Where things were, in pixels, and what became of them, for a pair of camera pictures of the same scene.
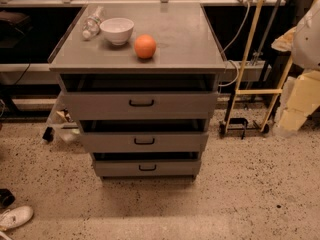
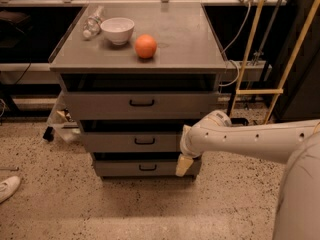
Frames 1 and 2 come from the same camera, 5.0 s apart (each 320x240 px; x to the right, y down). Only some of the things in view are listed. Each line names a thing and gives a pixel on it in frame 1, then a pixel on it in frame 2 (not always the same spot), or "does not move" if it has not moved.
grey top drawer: [140, 105] does not move
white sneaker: [15, 217] to [8, 188]
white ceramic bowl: [117, 30] does not move
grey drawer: [144, 142] does not move
